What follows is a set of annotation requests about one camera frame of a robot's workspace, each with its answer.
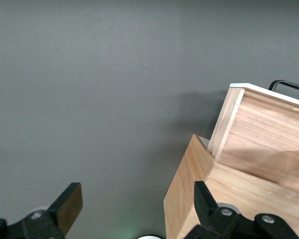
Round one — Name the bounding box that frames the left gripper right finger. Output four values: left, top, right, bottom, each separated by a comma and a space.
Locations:
186, 181, 299, 239

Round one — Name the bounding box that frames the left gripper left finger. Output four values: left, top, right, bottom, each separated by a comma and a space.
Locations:
0, 182, 83, 239

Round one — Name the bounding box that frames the white-fronted wooden drawer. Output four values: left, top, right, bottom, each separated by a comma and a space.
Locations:
209, 83, 299, 195

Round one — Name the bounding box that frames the black metal drawer handle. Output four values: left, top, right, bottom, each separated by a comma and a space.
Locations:
268, 79, 299, 94

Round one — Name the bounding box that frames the wooden drawer cabinet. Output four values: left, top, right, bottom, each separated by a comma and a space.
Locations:
163, 133, 299, 239

